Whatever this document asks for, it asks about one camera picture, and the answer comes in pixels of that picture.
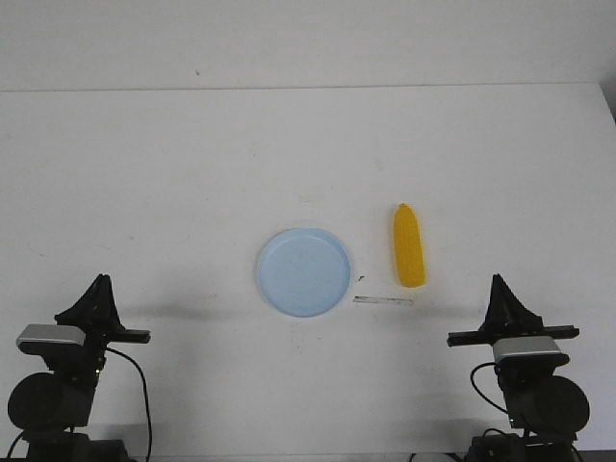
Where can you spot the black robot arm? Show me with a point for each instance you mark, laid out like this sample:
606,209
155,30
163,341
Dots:
521,382
51,408

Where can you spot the light blue round plate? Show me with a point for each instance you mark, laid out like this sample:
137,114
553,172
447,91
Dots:
303,272

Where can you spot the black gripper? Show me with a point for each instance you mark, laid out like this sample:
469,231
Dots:
517,317
85,315

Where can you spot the yellow plastic corn cob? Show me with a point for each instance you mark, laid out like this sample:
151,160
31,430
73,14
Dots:
408,248

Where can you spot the clear tape strip on table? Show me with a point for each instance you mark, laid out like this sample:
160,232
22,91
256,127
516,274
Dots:
381,300

